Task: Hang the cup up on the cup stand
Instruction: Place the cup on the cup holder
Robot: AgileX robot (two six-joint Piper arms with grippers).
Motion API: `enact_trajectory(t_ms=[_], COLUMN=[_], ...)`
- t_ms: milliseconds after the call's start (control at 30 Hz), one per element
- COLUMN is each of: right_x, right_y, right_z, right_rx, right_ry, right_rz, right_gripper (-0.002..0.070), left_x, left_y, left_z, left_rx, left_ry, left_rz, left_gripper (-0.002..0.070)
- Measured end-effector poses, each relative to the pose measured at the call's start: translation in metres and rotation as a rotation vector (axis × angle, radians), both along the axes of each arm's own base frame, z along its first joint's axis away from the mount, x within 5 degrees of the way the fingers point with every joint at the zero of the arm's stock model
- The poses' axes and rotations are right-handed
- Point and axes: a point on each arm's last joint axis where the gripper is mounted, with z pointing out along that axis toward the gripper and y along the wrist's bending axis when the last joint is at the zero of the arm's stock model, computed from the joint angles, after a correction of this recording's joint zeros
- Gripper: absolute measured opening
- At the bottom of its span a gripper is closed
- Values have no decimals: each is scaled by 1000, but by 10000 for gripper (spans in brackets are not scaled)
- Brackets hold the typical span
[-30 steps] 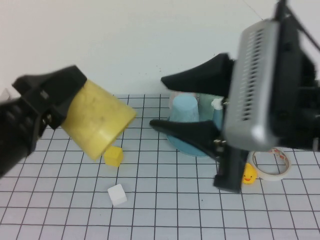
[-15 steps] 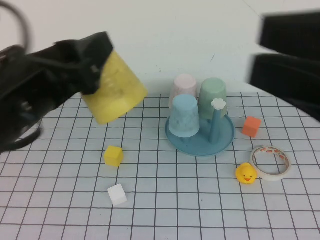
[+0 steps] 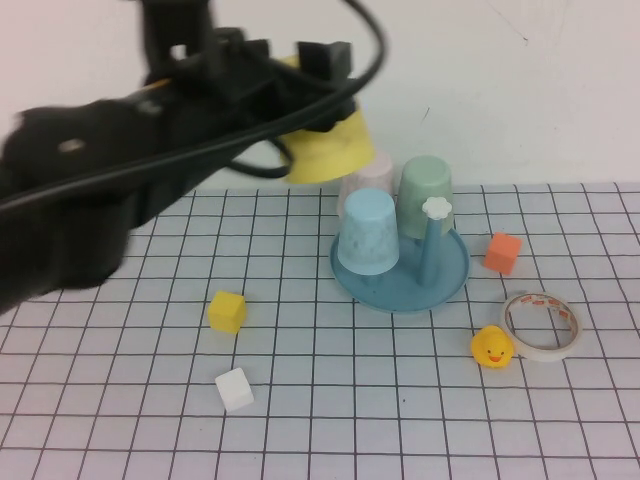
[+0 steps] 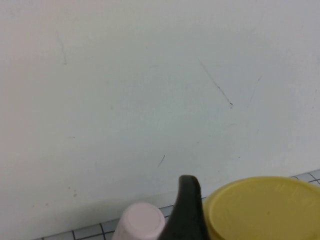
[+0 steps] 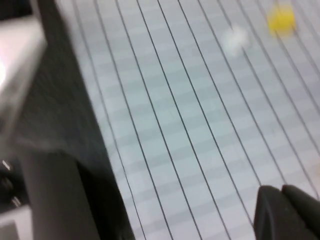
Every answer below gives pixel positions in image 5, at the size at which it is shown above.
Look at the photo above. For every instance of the grey metal frame bar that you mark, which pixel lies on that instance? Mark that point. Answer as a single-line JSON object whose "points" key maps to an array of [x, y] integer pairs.
{"points": [[17, 70]]}

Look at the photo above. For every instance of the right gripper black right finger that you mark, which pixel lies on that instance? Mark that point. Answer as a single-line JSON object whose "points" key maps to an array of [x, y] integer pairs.
{"points": [[305, 212]]}

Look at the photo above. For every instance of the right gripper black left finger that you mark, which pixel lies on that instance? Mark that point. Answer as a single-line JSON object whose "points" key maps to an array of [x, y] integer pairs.
{"points": [[270, 215]]}

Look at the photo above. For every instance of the yellow foam cube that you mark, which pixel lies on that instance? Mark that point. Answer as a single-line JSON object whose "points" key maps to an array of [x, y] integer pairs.
{"points": [[281, 20]]}

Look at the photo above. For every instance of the white foam cube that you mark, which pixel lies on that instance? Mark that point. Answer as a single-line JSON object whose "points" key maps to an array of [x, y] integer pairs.
{"points": [[235, 38]]}

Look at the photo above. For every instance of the white checkered tablecloth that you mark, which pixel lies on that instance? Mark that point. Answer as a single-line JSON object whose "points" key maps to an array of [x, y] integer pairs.
{"points": [[190, 112]]}

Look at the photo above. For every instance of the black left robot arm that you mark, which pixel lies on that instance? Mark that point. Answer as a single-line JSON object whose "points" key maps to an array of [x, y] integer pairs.
{"points": [[55, 197]]}

